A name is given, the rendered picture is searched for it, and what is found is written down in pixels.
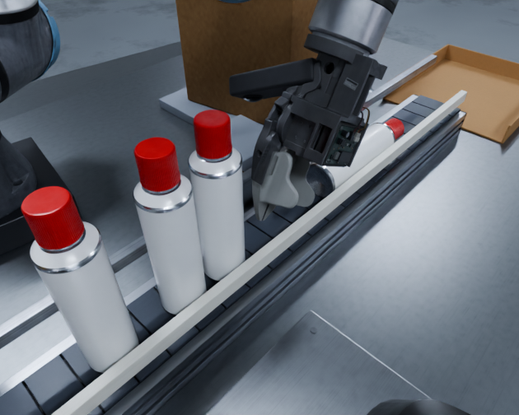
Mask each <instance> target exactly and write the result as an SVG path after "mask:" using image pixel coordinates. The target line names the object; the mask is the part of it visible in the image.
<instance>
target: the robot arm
mask: <svg viewBox="0 0 519 415"><path fill-rule="evenodd" d="M398 1H399V0H318V2H317V4H316V8H315V10H314V13H313V15H312V18H311V22H310V24H309V26H308V27H309V30H310V31H311V33H312V34H308V36H307V37H306V42H305V44H304V47H305V48H306V49H309V50H310V51H313V52H315V53H317V54H318V56H317V58H316V59H314V58H307V59H303V60H299V61H295V62H291V63H285V64H280V65H277V66H272V67H269V68H262V69H258V70H254V71H248V72H243V73H239V74H236V75H231V76H230V77H229V92H230V95H231V96H235V97H238V98H241V99H243V100H246V101H248V102H257V101H260V100H262V99H267V98H272V97H277V96H281V97H280V98H278V99H277V100H276V101H275V102H274V106H273V108H272V109H271V111H270V112H269V116H268V118H266V119H265V121H264V126H263V128H262V130H261V132H260V134H259V137H258V139H257V142H256V144H255V149H254V153H253V161H252V170H251V179H252V195H253V202H254V208H255V216H256V218H257V219H258V220H259V221H264V220H265V219H266V218H267V217H268V215H269V214H270V213H271V212H272V211H273V210H274V209H275V207H276V206H280V207H283V208H294V207H295V206H296V205H297V206H302V207H308V206H310V205H311V204H312V203H313V201H314V198H315V192H314V191H313V189H312V188H311V186H310V185H309V184H308V182H307V181H306V175H307V172H308V170H309V168H310V165H311V162H315V163H316V164H318V165H320V166H334V167H345V166H347V167H350V166H351V165H352V162H353V159H354V157H355V155H356V153H357V151H358V148H359V146H360V144H361V142H362V139H363V137H364V135H365V133H366V131H367V128H368V126H369V124H368V120H369V117H370V110H369V109H368V108H366V107H363V105H364V103H365V101H366V98H367V96H368V94H369V91H370V90H371V88H372V84H373V82H374V80H375V78H377V79H380V80H382V78H383V77H384V74H385V72H386V69H387V66H385V65H382V64H379V63H378V62H377V61H376V60H375V59H374V58H370V57H368V56H369V54H370V55H372V54H375V53H376V52H377V50H378V48H379V46H380V43H381V41H382V38H383V36H384V34H385V32H386V28H387V26H388V25H389V22H390V19H391V17H392V15H393V13H394V10H395V8H396V5H397V3H398ZM47 12H48V8H47V7H46V6H45V5H44V4H43V3H42V2H41V1H40V0H0V103H2V102H3V101H4V100H5V99H7V98H8V97H9V96H11V95H13V94H14V93H16V92H17V91H19V90H20V89H21V88H22V87H24V86H25V85H27V84H28V83H30V82H32V81H34V80H36V79H38V78H40V77H42V76H43V75H44V74H45V73H46V72H47V71H48V69H49V68H50V67H51V66H52V65H53V64H54V63H55V61H56V60H57V58H58V54H59V50H60V35H59V31H58V27H57V24H56V22H55V20H54V18H53V17H52V16H49V14H48V13H47ZM362 108H364V109H367V111H368V115H367V121H366V123H365V122H364V118H363V112H362V111H361V110H362ZM360 112H361V113H362V117H358V116H359V115H360ZM282 146H285V147H287V149H286V150H284V151H283V152H281V151H280V148H281V147H282ZM36 185H37V177H36V174H35V172H34V170H33V168H32V165H31V164H30V162H29V161H28V160H27V159H26V158H25V157H24V156H23V155H22V154H21V153H20V152H19V151H18V150H17V149H16V148H15V147H14V146H13V145H12V144H11V143H10V142H9V141H8V140H7V139H6V138H5V137H4V136H3V135H2V133H1V131H0V219H1V218H3V217H5V216H7V215H9V214H11V213H12V212H14V211H16V210H17V209H18V208H19V207H21V205H22V202H23V200H24V199H25V198H26V197H27V196H28V195H29V194H31V193H32V192H34V191H35V188H36Z"/></svg>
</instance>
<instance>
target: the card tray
mask: <svg viewBox="0 0 519 415"><path fill-rule="evenodd" d="M433 55H436V56H437V61H436V63H434V64H433V65H432V66H431V67H429V68H427V69H425V70H424V71H422V72H421V73H420V74H418V75H417V76H415V77H413V78H412V79H410V80H409V81H407V82H406V83H405V84H403V85H402V86H400V87H398V88H397V89H395V90H393V91H392V92H391V93H389V94H388V95H386V96H384V97H383V100H387V101H389V102H391V103H394V104H396V105H399V104H400V103H402V102H403V101H405V100H406V99H408V98H409V97H411V96H412V95H417V96H420V95H421V96H426V97H428V98H431V99H434V100H437V101H440V102H442V103H446V102H447V101H449V100H450V99H451V98H452V97H453V96H454V95H456V94H457V93H458V92H459V91H467V94H466V97H465V101H464V102H463V103H461V104H460V105H459V106H458V107H456V108H459V109H461V111H464V112H466V113H467V114H466V117H465V120H464V123H463V124H462V127H461V128H462V129H464V130H466V131H469V132H471V133H475V134H477V135H480V136H482V137H484V138H488V139H490V140H493V141H495V142H499V143H502V144H503V143H504V142H505V141H506V140H507V139H508V138H509V137H510V136H511V135H512V133H513V132H514V131H515V130H516V129H517V128H518V127H519V63H515V62H512V61H509V60H506V59H502V58H497V57H494V56H491V55H487V54H482V53H479V52H475V51H473V50H469V49H464V48H461V47H457V46H455V45H451V44H447V45H445V46H444V47H442V48H440V49H439V50H438V51H436V52H435V53H433Z"/></svg>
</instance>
